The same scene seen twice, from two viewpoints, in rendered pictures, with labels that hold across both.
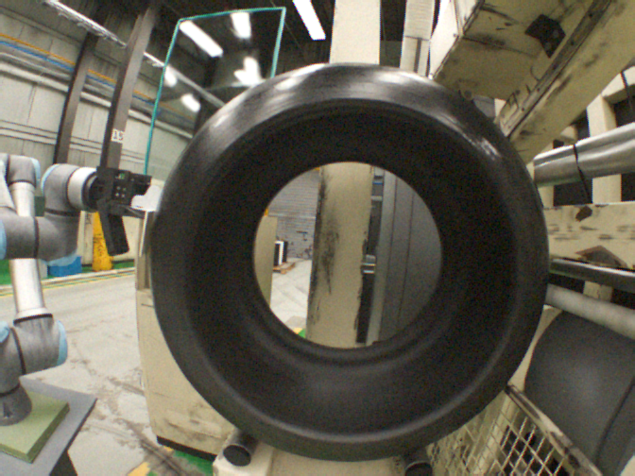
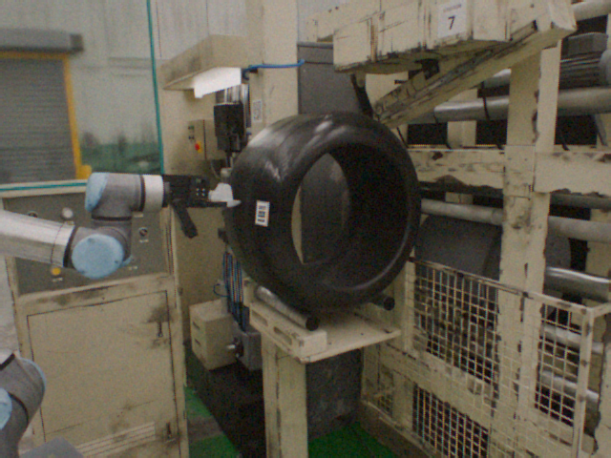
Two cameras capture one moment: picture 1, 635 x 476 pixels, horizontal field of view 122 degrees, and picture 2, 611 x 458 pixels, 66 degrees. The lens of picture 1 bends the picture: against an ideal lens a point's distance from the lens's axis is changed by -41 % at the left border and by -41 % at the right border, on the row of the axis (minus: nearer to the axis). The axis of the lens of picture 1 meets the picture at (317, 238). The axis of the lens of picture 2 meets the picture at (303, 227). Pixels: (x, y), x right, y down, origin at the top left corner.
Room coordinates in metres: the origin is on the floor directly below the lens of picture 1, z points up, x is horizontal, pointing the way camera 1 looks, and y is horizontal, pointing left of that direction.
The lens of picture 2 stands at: (-0.68, 0.80, 1.42)
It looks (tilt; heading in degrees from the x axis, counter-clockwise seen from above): 11 degrees down; 326
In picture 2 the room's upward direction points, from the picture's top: 2 degrees counter-clockwise
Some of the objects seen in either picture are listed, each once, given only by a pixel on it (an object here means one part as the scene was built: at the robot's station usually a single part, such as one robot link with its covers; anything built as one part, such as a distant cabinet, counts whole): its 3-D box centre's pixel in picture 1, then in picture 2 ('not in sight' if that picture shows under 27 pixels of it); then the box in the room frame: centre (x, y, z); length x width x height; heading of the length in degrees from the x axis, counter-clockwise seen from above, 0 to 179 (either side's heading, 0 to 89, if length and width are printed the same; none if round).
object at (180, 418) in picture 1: (205, 342); (99, 336); (1.29, 0.50, 0.63); 0.56 x 0.41 x 1.27; 86
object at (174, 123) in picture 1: (208, 98); (71, 44); (1.12, 0.51, 1.75); 0.55 x 0.02 x 0.95; 86
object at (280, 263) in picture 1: (276, 253); not in sight; (7.35, 1.00, 0.38); 1.20 x 0.80 x 0.76; 173
